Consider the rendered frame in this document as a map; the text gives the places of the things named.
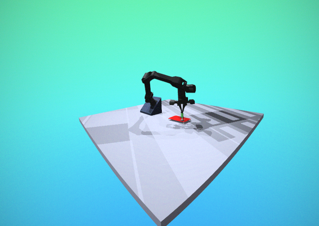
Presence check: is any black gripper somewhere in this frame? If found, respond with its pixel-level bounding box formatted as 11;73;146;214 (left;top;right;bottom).
169;93;195;113

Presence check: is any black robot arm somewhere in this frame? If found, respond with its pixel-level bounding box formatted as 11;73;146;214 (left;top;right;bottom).
142;71;196;106

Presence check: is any red circuit board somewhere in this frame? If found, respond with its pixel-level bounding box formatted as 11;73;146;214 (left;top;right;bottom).
168;112;191;124

